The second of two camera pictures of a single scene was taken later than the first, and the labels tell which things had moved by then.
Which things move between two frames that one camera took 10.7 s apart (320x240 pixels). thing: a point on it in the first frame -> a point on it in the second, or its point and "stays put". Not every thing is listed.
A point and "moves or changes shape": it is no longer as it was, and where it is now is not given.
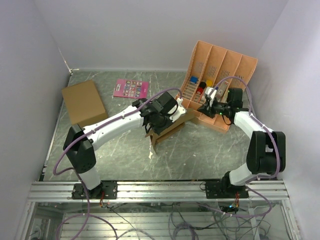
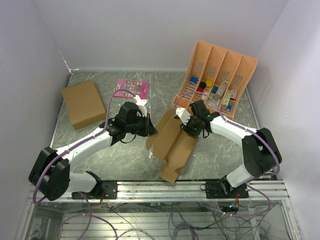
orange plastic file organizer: x=210 y=66 stays put
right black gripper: x=205 y=109 -> x=187 y=128
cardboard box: x=176 y=125 moves or changes shape
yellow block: x=209 y=83 stays put
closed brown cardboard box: x=83 y=104 stays put
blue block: x=194 y=79 stays put
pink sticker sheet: x=131 y=89 stays put
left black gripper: x=157 y=130 -> x=149 y=129
